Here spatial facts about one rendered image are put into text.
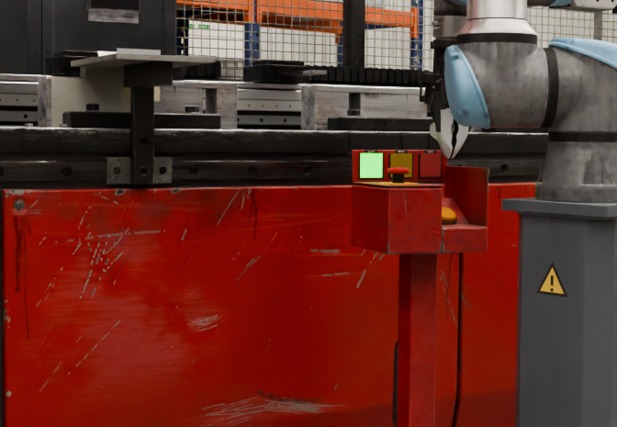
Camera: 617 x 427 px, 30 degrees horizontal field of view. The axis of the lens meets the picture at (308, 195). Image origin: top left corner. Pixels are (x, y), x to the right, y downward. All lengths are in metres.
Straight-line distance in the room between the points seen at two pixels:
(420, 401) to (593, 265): 0.61
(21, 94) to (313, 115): 0.60
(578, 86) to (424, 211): 0.48
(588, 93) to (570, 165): 0.10
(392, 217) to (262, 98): 0.73
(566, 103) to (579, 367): 0.37
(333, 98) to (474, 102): 0.84
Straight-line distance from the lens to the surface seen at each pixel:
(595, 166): 1.66
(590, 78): 1.66
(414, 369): 2.11
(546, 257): 1.67
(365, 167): 2.14
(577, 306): 1.64
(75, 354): 2.12
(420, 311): 2.10
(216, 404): 2.24
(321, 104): 2.42
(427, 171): 2.19
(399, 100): 2.52
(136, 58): 1.98
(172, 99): 2.27
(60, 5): 2.77
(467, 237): 2.07
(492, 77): 1.63
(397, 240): 2.00
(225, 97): 2.32
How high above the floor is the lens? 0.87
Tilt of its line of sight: 3 degrees down
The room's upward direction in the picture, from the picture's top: 1 degrees clockwise
